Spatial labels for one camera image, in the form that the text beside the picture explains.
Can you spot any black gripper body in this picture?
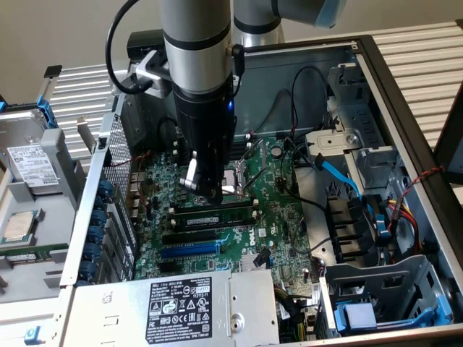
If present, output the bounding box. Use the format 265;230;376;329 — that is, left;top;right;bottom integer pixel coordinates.
171;77;238;178

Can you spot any green RAM stick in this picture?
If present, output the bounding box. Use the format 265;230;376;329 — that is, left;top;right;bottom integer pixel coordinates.
171;207;255;232
0;244;69;264

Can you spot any black RAM slot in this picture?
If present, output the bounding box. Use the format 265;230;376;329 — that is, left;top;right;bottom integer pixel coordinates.
175;144;251;155
172;205;259;220
175;140;251;150
172;200;258;215
176;148;251;160

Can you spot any CPU socket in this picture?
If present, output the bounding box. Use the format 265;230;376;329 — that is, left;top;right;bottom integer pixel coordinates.
221;158;254;203

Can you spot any thin metal locking lever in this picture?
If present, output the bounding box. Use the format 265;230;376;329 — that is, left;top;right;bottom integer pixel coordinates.
222;187;254;199

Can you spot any metal socket cover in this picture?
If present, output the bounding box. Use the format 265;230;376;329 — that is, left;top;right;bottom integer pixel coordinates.
237;139;271;189

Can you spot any long black expansion slot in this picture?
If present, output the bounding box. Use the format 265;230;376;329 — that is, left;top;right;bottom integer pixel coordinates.
161;230;218;246

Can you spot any blue expansion slot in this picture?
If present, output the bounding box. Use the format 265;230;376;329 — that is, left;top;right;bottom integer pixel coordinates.
161;242;221;260

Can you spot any open PC case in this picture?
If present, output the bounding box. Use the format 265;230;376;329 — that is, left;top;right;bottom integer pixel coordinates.
59;34;463;347

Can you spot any dark blue retainer clip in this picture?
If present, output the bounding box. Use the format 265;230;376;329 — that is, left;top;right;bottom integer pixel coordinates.
99;180;116;203
79;262;98;281
90;209;109;227
85;244;104;261
89;226;108;243

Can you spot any silver chipset heat sink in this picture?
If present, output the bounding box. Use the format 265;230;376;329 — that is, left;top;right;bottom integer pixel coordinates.
238;252;272;274

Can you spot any green motherboard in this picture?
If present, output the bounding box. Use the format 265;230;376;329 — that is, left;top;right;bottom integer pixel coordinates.
133;135;323;290

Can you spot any grey parts rack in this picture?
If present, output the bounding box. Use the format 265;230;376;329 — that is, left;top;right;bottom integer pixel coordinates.
0;128;91;307

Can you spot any silver power supply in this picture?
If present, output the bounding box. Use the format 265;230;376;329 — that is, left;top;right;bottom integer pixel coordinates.
70;269;281;347

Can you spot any silver disk bay cage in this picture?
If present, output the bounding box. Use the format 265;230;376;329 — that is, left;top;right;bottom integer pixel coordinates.
303;63;402;192

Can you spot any hard disk with blue carrier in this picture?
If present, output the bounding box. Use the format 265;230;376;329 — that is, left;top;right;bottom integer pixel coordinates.
0;95;61;198

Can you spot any silver CPU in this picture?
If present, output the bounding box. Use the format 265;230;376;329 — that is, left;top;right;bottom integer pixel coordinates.
1;209;40;247

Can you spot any grey disk bay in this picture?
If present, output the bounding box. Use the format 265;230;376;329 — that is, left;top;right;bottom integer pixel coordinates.
318;254;455;339

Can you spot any blue disk tray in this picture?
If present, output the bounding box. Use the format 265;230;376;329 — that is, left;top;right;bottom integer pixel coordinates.
334;294;453;335

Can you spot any small blue clip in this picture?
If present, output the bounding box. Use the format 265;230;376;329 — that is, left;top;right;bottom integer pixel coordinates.
23;325;42;347

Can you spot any black panel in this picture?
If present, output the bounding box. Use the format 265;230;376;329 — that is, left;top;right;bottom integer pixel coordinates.
432;81;463;185

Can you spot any short red black twisted wire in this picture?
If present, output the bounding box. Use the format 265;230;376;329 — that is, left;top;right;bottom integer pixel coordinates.
109;151;151;169

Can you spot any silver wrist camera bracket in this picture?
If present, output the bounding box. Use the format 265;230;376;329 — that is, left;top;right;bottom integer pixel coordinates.
134;49;174;99

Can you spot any black gripper cable plug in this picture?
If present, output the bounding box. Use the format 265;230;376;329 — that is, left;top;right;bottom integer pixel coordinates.
230;43;246;100

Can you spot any looped black wire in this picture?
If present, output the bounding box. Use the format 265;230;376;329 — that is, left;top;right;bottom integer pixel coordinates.
291;67;331;144

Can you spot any black camera cable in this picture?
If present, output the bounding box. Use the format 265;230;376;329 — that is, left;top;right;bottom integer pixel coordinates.
105;0;155;95

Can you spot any blue SATA wire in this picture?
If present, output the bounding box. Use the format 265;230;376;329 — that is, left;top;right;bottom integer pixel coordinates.
313;153;386;239

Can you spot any black plastic air duct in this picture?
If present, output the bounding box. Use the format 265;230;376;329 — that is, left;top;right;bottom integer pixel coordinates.
325;194;394;267

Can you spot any yellow red power wire bundle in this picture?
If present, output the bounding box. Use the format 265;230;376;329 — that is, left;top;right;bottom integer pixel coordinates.
383;197;425;254

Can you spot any long red black twisted wire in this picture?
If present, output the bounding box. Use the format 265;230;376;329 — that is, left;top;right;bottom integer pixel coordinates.
386;165;449;232

